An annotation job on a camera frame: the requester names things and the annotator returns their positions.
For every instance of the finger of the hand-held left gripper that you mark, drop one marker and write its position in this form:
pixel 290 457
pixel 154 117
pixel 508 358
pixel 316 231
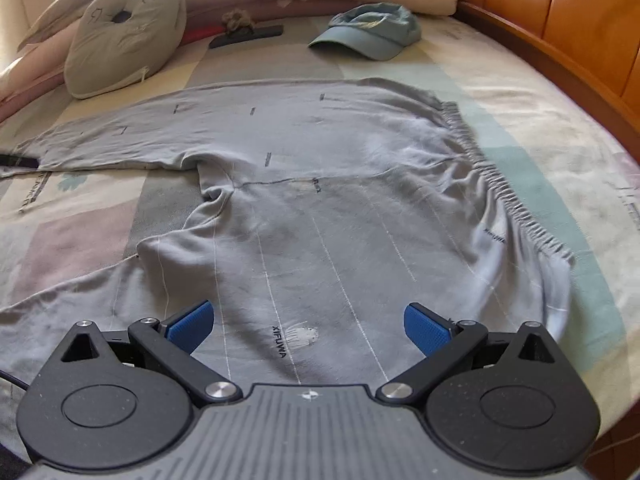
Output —
pixel 20 160

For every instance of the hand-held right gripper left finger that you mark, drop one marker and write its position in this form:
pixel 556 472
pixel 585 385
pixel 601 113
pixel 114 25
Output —
pixel 192 325

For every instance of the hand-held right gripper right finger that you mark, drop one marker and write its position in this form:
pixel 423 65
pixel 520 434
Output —
pixel 425 327

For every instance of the grey pants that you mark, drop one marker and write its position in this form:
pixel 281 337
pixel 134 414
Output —
pixel 350 210

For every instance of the grey patterned pillow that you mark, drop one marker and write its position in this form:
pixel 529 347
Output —
pixel 52 17

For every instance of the grey cat face cushion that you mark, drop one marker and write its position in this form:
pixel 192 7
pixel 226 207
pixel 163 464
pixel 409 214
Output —
pixel 125 40

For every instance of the brown hair scrunchie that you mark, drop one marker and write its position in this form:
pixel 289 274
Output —
pixel 237 20

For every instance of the black phone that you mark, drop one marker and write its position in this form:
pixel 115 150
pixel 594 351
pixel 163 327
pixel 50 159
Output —
pixel 265 31

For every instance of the blue cap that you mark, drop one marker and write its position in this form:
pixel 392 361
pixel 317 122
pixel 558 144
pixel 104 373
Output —
pixel 370 30

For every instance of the wooden headboard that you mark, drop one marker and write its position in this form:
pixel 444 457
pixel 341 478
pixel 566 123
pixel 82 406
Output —
pixel 575 20

